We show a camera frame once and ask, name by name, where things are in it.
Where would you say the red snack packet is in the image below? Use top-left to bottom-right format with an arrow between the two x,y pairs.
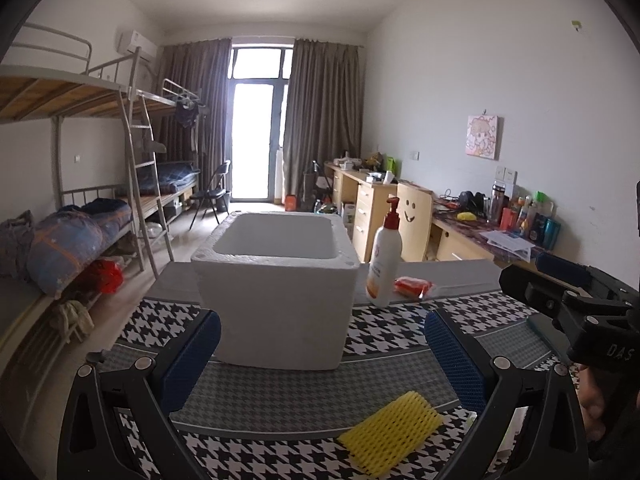
394,276 -> 434,300

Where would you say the red plastic bag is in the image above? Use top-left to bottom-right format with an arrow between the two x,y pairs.
78,259 -> 124,294

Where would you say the yellow foam fruit net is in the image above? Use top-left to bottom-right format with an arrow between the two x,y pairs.
337,391 -> 442,477

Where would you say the grey metal bunk bed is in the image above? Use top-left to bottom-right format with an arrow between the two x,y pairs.
0,22 -> 177,361

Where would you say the teal bottle on desk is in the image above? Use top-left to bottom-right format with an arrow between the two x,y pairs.
542,218 -> 561,252

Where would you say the white lotion pump bottle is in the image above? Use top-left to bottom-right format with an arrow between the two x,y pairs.
366,196 -> 402,308

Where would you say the pink cartoon wall picture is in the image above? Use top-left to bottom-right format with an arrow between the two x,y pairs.
465,115 -> 499,160

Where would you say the blue orange quilt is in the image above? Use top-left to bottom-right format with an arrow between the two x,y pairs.
1,198 -> 132,298

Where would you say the wooden smiley face chair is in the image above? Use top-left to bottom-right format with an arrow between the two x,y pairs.
397,182 -> 433,262

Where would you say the right hand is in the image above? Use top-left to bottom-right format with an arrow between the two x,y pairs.
578,365 -> 605,441

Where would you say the yellow object on desk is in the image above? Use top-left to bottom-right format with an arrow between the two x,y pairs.
457,211 -> 477,221

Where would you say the white styrofoam box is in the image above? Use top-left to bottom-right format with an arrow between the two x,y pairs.
191,212 -> 360,370

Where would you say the white air conditioner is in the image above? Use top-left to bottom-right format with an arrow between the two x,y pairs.
117,30 -> 157,61

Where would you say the brown curtain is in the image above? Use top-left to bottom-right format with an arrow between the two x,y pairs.
283,39 -> 363,197
157,38 -> 232,190

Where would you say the houndstooth table cloth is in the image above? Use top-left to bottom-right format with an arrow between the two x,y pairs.
84,259 -> 582,480

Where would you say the black folding chair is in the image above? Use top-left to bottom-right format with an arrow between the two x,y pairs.
190,159 -> 231,229

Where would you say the long wooden desk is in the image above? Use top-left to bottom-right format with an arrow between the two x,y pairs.
323,159 -> 561,266

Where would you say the far metal bunk bed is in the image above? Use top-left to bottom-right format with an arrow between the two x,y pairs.
122,77 -> 208,224

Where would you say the left brown curtain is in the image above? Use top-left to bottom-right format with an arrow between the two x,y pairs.
157,38 -> 232,190

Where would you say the glass balcony door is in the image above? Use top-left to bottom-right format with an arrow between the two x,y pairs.
227,44 -> 293,203

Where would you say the right brown curtain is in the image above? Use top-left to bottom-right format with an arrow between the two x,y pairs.
283,39 -> 363,197

